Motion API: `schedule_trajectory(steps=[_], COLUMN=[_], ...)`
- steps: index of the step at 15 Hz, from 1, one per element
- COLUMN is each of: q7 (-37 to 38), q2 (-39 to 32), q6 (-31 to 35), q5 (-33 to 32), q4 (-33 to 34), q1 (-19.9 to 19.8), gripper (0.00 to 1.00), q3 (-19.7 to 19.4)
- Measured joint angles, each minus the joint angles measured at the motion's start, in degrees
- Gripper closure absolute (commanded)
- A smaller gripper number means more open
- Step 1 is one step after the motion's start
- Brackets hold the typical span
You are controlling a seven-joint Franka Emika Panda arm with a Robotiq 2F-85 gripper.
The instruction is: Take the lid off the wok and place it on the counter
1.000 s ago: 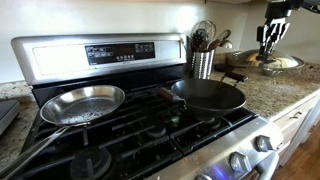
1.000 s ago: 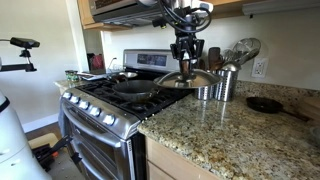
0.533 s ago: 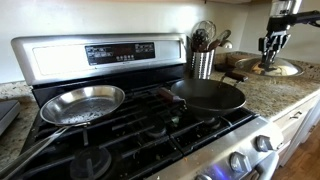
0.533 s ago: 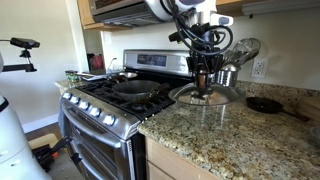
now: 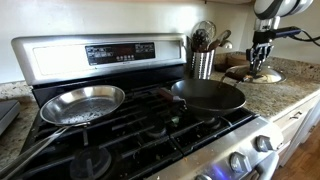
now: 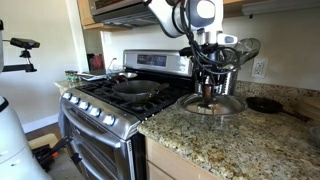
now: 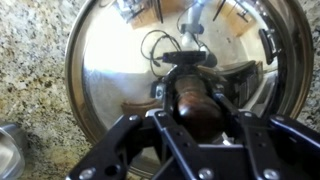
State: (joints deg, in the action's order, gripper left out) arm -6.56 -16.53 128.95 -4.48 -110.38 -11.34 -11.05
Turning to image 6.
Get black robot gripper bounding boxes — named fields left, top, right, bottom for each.
left=195, top=55, right=229, bottom=98

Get steel lid with wooden knob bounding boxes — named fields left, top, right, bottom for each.
left=176, top=84, right=248, bottom=116

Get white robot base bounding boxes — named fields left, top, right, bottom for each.
left=0, top=88, right=53, bottom=180

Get small black frying pan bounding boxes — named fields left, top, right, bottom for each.
left=245, top=96, right=311, bottom=123

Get small steel pot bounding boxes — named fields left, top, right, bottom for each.
left=109, top=72, right=138, bottom=84

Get wooden lower cabinet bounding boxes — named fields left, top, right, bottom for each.
left=144, top=136, right=221, bottom=180

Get wooden upper cabinet with light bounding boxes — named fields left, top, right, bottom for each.
left=222, top=0, right=320, bottom=19

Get wooden cutting board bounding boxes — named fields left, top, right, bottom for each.
left=296, top=96, right=320, bottom=123

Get stainless steel gas stove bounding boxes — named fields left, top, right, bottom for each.
left=58, top=49, right=198, bottom=180

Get red cloth item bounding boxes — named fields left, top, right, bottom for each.
left=91, top=54, right=105, bottom=70

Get grey bowl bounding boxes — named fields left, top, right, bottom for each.
left=308, top=125, right=320, bottom=148

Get stainless steel range hood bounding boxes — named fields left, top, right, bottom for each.
left=88, top=0, right=159, bottom=28

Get green spice jars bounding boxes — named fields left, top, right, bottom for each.
left=64, top=70, right=80, bottom=84

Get black clamps with orange tips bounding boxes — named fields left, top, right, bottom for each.
left=31, top=134, right=83, bottom=173

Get white wall outlet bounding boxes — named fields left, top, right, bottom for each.
left=250, top=58, right=269, bottom=80

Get dark wok with wooden handle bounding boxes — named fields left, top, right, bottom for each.
left=112, top=79, right=170, bottom=103

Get black camera on mount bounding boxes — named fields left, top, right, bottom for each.
left=0, top=37, right=41, bottom=74

